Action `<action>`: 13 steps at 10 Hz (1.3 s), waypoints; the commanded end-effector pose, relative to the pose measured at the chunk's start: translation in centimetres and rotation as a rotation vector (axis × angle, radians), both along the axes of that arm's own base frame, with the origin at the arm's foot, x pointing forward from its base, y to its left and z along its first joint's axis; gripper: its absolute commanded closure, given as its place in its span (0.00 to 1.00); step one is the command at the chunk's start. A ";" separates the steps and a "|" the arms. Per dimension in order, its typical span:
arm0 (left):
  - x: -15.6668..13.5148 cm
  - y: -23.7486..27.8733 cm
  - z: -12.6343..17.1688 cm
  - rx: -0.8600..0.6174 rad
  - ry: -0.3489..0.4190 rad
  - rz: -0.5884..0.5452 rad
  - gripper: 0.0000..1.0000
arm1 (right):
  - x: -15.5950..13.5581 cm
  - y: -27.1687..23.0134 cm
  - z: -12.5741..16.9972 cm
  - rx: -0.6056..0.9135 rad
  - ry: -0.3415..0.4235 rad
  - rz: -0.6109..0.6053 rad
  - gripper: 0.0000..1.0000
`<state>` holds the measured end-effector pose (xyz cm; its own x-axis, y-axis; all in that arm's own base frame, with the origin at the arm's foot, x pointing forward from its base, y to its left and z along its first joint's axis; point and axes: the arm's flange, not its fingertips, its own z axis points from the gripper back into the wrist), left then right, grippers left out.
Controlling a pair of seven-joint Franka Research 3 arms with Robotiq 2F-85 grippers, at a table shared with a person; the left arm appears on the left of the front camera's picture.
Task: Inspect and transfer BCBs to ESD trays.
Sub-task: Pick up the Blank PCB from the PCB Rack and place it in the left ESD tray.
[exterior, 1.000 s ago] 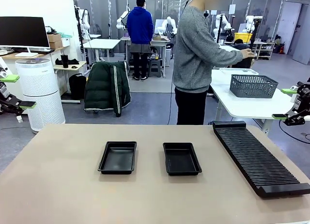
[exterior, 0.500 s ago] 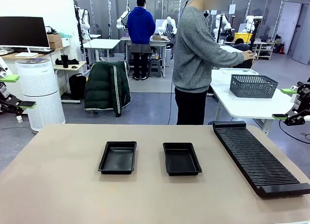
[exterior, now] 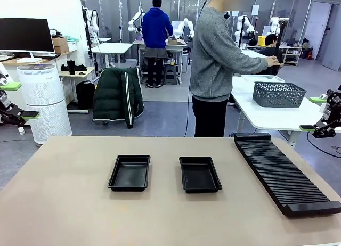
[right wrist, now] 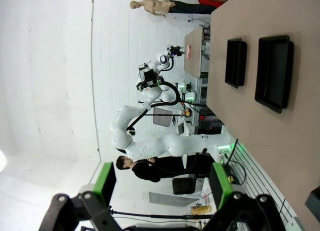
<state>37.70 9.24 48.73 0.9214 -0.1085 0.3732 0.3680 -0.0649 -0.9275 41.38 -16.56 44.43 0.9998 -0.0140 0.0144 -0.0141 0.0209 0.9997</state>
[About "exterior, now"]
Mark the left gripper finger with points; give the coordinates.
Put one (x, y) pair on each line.
(16, 115)
(10, 86)

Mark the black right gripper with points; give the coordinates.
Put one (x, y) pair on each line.
(335, 110)

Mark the black plastic ESD tray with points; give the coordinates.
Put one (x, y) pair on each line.
(128, 174)
(199, 175)

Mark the white lab robot arm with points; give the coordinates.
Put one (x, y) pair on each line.
(133, 21)
(187, 23)
(274, 23)
(246, 23)
(93, 22)

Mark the person's right forearm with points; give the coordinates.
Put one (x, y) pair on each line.
(250, 63)

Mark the person's right hand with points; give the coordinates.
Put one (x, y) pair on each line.
(273, 61)

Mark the small white floor box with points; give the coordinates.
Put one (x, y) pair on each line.
(22, 130)

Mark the white cylindrical air purifier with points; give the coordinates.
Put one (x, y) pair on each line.
(44, 97)

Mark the large white table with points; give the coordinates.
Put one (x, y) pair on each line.
(279, 118)

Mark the grey plastic basket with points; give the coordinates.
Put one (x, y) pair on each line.
(277, 95)

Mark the black computer monitor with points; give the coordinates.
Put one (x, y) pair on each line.
(24, 34)

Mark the black tumbler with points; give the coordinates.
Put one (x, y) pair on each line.
(71, 67)

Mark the white storage shelf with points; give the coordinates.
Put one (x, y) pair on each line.
(291, 54)

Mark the black slotted board rack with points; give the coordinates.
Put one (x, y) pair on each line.
(279, 174)

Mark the black backpack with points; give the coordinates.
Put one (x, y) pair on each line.
(85, 95)

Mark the black cloth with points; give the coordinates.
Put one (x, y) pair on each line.
(81, 68)

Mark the white storage box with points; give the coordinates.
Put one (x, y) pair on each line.
(72, 46)

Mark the clear plastic lid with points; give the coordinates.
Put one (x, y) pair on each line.
(250, 77)

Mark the small wooden side desk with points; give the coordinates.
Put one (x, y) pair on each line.
(90, 70)

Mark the grey door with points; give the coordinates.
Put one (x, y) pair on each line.
(317, 30)

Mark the seated person in black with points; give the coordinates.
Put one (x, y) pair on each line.
(270, 41)

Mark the yellow plastic bin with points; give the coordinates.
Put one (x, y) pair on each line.
(261, 41)

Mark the dark green puffer jacket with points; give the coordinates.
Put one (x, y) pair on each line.
(114, 97)

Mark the white height-adjustable table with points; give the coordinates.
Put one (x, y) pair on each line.
(112, 47)

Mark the person in grey sweater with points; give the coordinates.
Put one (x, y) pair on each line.
(210, 57)

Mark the grey step stool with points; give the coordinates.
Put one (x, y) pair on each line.
(171, 75)

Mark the person in blue hoodie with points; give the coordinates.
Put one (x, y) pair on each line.
(155, 30)

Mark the grey lab workbench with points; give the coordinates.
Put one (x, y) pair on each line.
(178, 44)

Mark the small cardboard box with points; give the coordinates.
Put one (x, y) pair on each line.
(172, 41)

